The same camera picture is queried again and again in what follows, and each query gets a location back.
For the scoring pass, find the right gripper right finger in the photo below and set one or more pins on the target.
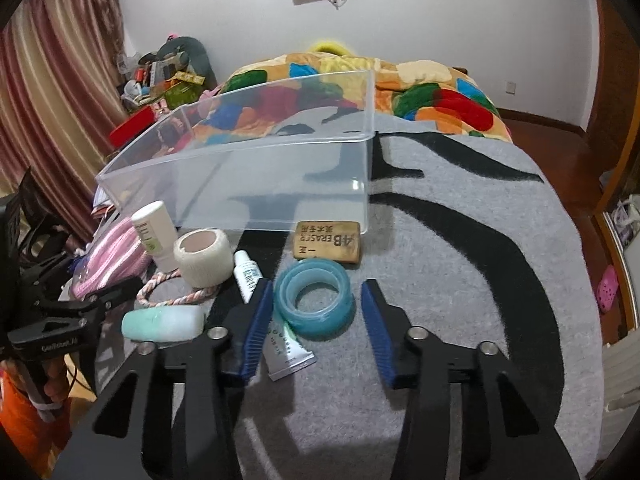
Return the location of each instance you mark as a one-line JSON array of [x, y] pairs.
[[507, 432]]

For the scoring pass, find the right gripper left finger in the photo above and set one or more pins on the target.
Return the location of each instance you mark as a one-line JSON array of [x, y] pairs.
[[165, 414]]

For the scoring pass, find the white ointment tube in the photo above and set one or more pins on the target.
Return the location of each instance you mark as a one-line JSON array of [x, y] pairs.
[[283, 353]]

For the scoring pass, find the white bandage roll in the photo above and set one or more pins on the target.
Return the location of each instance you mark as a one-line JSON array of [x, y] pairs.
[[204, 257]]

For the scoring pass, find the small white bottle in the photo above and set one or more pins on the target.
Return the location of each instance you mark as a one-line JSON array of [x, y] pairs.
[[157, 234]]

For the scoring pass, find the blue transparent tape roll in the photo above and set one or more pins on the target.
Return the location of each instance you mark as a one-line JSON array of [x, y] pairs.
[[314, 297]]

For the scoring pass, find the left hand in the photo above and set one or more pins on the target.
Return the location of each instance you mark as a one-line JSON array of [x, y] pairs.
[[57, 387]]

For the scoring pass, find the grey black blanket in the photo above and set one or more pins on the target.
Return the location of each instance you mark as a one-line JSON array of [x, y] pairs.
[[468, 236]]

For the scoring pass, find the pink croc shoe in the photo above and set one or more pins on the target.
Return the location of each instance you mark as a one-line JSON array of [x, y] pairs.
[[606, 289]]

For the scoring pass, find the red box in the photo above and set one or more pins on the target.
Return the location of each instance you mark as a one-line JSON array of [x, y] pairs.
[[132, 127]]

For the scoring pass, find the clear plastic storage box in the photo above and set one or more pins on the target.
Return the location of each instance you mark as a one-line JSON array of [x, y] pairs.
[[263, 158]]

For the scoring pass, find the striped red curtain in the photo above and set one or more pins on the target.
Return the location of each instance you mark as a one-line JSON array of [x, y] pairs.
[[59, 100]]

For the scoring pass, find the green cardboard box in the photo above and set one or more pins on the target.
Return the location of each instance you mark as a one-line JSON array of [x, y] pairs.
[[182, 93]]

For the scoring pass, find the colourful patchwork quilt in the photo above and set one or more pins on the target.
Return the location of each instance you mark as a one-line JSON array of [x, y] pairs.
[[400, 90]]

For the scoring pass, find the yellow pillow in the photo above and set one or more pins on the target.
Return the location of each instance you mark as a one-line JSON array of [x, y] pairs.
[[330, 47]]

